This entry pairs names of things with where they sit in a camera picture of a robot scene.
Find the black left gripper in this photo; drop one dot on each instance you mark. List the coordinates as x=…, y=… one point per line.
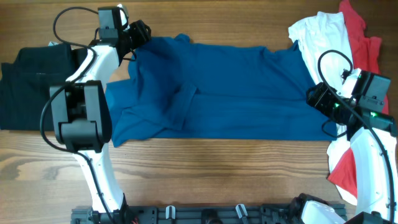
x=140, y=33

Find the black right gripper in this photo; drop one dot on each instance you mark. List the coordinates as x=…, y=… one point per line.
x=318, y=99

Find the blue polo shirt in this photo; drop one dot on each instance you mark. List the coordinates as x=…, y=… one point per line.
x=178, y=89

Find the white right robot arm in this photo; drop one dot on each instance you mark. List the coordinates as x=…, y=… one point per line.
x=372, y=137

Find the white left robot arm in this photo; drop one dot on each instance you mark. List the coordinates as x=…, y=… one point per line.
x=80, y=114

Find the white t-shirt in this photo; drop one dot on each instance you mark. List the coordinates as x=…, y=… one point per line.
x=315, y=35

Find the red t-shirt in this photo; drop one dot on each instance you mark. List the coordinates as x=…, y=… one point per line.
x=365, y=52

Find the folded black garment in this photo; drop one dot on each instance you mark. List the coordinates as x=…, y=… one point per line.
x=25, y=83

